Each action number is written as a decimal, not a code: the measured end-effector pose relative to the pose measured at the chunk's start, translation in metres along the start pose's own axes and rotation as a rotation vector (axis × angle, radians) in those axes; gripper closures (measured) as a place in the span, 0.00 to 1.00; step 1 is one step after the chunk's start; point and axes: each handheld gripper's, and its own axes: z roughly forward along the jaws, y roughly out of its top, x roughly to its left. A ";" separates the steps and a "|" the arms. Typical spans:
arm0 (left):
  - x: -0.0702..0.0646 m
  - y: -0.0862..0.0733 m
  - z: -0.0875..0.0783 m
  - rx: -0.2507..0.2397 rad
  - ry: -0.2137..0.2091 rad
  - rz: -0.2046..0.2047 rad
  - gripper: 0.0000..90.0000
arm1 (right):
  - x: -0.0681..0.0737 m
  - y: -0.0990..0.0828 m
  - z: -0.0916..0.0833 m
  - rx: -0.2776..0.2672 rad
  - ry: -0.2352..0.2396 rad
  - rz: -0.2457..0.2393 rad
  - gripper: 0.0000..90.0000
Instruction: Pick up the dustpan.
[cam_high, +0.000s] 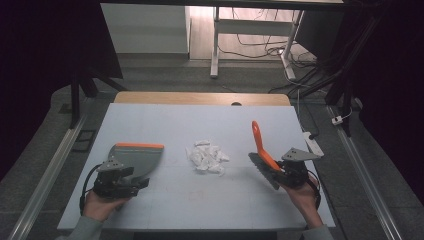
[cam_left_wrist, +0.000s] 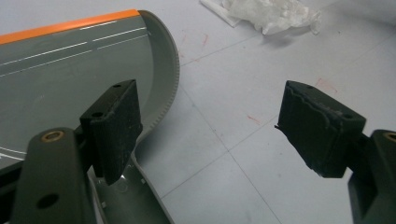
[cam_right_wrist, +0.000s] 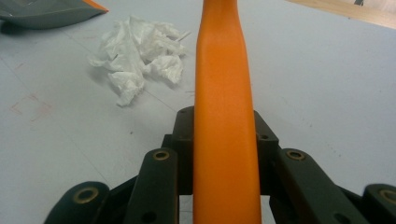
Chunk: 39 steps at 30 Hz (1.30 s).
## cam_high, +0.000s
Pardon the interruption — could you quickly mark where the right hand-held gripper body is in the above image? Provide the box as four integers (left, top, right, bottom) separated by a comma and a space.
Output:
279, 147, 322, 189

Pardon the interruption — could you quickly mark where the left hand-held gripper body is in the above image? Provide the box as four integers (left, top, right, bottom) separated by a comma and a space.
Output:
92, 158, 141, 200

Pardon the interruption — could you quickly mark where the grey dustpan with orange edge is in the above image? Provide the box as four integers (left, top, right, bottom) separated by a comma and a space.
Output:
108, 142, 166, 185

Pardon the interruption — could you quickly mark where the grey brush with orange handle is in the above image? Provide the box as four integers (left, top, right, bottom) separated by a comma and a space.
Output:
247, 120, 285, 191

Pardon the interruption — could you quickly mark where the pile of white paper scraps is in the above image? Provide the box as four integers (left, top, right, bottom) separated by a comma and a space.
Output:
185, 139, 231, 177

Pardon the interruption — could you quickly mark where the person's left hand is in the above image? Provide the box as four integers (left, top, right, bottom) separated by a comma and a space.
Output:
82, 191, 130, 223

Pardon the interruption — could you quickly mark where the person's right hand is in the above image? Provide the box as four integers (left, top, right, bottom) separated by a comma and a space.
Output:
280, 177, 325, 230

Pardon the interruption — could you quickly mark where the white power strip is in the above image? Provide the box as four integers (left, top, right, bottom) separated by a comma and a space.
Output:
302, 131, 325, 158

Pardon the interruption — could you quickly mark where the wooden table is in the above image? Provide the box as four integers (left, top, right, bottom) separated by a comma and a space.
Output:
113, 91, 292, 107

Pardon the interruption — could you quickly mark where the black tripod stand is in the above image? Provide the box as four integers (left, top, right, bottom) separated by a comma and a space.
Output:
67, 65, 130, 130

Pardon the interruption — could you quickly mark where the dark grey cabinet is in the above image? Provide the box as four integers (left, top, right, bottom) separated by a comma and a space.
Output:
294, 9, 346, 61

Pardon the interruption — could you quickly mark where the white cabinet panel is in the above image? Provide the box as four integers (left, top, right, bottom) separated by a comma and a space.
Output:
100, 2, 191, 55

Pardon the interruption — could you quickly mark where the black curtain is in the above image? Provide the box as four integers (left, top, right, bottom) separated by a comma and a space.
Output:
0, 0, 124, 182
342, 0, 424, 205

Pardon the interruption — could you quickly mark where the left hand-held gripper black cable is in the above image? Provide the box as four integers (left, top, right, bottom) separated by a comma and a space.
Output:
78, 162, 103, 216

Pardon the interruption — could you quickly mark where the hand-held gripper black cable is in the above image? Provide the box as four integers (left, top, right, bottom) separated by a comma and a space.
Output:
306, 169, 323, 210
78, 162, 103, 216

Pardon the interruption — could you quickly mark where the right hand-held gripper black cable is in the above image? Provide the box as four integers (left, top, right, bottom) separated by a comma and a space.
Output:
306, 169, 323, 210

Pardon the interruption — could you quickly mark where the aluminium rail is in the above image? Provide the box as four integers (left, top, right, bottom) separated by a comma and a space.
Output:
6, 112, 89, 240
327, 105, 405, 240

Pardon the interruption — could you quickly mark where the white plug with cable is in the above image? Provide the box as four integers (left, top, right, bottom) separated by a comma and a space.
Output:
331, 107, 355, 126

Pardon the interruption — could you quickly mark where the black camera stand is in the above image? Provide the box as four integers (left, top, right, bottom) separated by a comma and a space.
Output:
267, 9, 385, 138

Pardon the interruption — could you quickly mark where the tangle of black floor cables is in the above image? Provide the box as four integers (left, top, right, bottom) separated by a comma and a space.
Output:
217, 7, 318, 68

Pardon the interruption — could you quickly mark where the white desk frame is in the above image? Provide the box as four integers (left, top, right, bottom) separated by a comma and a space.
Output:
209, 6, 305, 81

